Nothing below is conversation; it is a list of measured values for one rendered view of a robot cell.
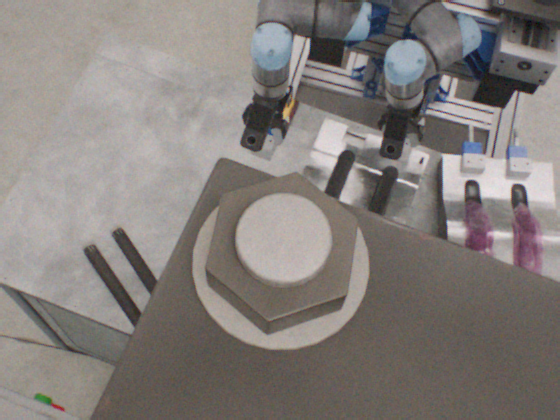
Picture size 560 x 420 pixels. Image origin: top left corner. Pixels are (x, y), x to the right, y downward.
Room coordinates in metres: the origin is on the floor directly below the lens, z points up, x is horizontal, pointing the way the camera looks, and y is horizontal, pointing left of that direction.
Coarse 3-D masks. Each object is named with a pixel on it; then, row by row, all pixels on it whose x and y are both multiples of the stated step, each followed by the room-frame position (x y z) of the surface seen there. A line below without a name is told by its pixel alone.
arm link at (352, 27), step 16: (320, 0) 0.97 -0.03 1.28; (336, 0) 0.96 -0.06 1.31; (352, 0) 0.96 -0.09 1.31; (320, 16) 0.94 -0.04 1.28; (336, 16) 0.94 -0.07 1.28; (352, 16) 0.94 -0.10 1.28; (368, 16) 0.95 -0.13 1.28; (320, 32) 0.92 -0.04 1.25; (336, 32) 0.92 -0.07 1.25; (352, 32) 0.92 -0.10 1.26; (368, 32) 0.93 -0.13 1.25
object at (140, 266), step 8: (112, 232) 0.63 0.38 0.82; (120, 232) 0.63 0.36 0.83; (120, 240) 0.61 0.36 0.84; (128, 240) 0.61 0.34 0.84; (120, 248) 0.59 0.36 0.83; (128, 248) 0.59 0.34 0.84; (128, 256) 0.57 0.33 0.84; (136, 256) 0.57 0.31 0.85; (136, 264) 0.55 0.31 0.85; (144, 264) 0.55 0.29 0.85; (136, 272) 0.53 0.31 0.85; (144, 272) 0.53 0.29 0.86; (144, 280) 0.51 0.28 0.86; (152, 280) 0.51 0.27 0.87; (152, 288) 0.49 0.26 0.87
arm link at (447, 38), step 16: (416, 16) 0.96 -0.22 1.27; (432, 16) 0.95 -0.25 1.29; (448, 16) 0.96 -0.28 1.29; (464, 16) 0.96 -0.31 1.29; (416, 32) 0.94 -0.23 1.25; (432, 32) 0.93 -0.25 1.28; (448, 32) 0.92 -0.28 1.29; (464, 32) 0.92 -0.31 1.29; (432, 48) 0.89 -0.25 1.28; (448, 48) 0.89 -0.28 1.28; (464, 48) 0.90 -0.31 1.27; (448, 64) 0.88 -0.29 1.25
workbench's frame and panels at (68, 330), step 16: (16, 288) 0.49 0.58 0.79; (32, 304) 0.52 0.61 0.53; (48, 304) 0.51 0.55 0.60; (48, 320) 0.52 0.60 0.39; (64, 320) 0.51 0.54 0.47; (80, 320) 0.49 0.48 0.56; (48, 336) 0.53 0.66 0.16; (64, 336) 0.52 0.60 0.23; (80, 336) 0.50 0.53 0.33; (96, 336) 0.48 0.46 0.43; (112, 336) 0.46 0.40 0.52; (128, 336) 0.45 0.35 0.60; (96, 352) 0.50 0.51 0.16; (112, 352) 0.48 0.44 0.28
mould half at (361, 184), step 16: (336, 128) 0.92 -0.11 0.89; (320, 144) 0.88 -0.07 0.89; (336, 144) 0.88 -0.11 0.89; (368, 144) 0.89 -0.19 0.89; (320, 160) 0.84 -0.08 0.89; (368, 160) 0.85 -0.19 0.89; (384, 160) 0.85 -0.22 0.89; (416, 160) 0.86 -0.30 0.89; (304, 176) 0.79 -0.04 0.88; (320, 176) 0.79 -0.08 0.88; (352, 176) 0.80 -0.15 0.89; (368, 176) 0.81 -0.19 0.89; (400, 176) 0.81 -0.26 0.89; (416, 176) 0.82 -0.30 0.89; (352, 192) 0.76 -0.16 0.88; (368, 192) 0.77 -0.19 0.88; (400, 192) 0.77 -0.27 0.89; (400, 208) 0.73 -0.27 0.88
